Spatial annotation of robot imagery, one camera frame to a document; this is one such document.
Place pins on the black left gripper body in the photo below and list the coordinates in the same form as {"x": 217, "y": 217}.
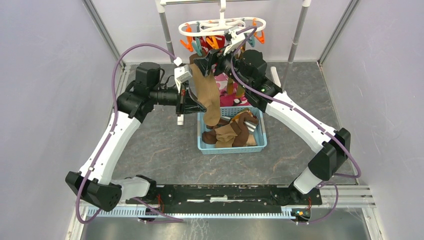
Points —
{"x": 180, "y": 105}

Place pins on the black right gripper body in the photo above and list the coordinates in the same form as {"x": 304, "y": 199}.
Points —
{"x": 224, "y": 63}

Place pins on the white round clip hanger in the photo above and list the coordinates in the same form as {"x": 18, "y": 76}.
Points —
{"x": 195, "y": 31}

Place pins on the red sock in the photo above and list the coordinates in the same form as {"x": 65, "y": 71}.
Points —
{"x": 215, "y": 41}

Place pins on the striped olive cream sock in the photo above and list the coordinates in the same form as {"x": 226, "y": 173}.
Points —
{"x": 237, "y": 116}

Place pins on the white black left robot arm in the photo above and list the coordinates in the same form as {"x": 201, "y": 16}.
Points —
{"x": 93, "y": 182}

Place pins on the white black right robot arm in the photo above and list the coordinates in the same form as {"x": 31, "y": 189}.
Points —
{"x": 331, "y": 146}

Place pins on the pink camouflage cloth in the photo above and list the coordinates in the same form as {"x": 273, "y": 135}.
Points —
{"x": 225, "y": 99}

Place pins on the light blue plastic basket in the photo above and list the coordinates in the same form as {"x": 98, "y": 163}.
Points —
{"x": 259, "y": 133}

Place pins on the white drying rack stand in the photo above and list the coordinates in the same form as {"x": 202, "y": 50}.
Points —
{"x": 160, "y": 6}

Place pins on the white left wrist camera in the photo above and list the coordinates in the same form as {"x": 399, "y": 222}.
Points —
{"x": 182, "y": 73}

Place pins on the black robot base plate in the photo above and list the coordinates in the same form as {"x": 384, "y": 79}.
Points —
{"x": 229, "y": 198}

